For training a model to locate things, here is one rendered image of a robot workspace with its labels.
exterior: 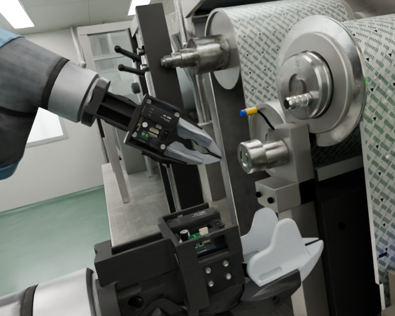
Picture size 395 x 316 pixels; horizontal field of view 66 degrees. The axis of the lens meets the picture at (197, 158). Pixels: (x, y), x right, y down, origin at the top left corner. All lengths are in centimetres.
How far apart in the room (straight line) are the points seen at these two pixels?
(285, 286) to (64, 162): 567
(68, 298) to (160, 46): 46
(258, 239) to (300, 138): 14
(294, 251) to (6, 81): 38
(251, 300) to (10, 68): 37
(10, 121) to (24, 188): 559
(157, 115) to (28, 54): 17
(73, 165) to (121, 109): 546
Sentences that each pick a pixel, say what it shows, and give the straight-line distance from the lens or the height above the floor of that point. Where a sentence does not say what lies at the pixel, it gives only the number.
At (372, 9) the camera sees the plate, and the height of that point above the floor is 136.
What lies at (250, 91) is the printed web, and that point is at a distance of 55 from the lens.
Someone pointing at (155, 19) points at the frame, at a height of 141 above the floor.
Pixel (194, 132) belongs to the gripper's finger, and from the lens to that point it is 45.
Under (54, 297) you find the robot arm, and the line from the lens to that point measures 26.
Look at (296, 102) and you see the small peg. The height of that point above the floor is 124.
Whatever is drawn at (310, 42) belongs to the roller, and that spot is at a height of 130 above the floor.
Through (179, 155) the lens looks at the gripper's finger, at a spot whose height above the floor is 119.
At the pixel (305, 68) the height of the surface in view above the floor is 127.
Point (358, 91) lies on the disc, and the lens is 34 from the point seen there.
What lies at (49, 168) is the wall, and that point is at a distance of 592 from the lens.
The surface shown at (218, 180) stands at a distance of 108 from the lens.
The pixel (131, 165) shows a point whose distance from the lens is 130.
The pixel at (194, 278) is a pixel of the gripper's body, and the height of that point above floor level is 113.
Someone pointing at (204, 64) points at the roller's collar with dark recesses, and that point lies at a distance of 57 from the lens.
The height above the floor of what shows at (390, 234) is 107.
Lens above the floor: 126
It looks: 11 degrees down
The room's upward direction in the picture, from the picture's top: 12 degrees counter-clockwise
